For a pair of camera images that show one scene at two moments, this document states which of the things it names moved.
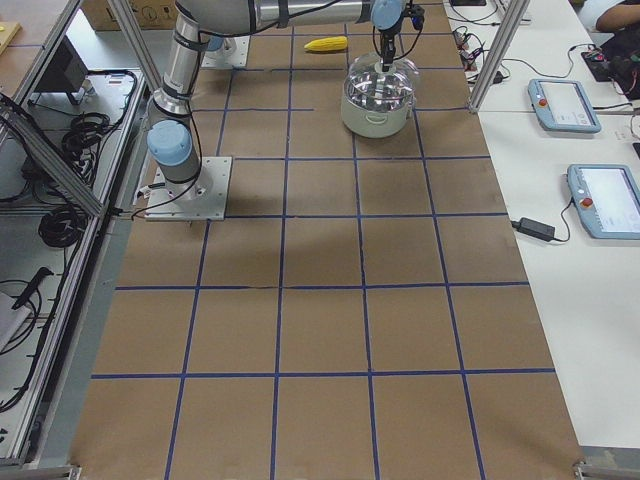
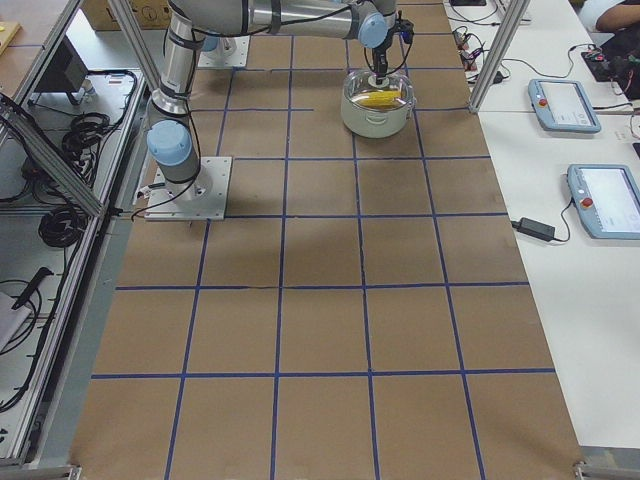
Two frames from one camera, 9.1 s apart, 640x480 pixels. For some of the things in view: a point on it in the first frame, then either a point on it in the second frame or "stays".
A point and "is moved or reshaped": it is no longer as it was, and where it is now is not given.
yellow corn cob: (334, 43) -> (381, 99)
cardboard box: (148, 15) stays
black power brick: (535, 229) stays
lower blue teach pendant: (607, 199) stays
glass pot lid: (371, 88) is moved or reshaped
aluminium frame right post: (513, 16) stays
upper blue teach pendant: (562, 105) stays
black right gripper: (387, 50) -> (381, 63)
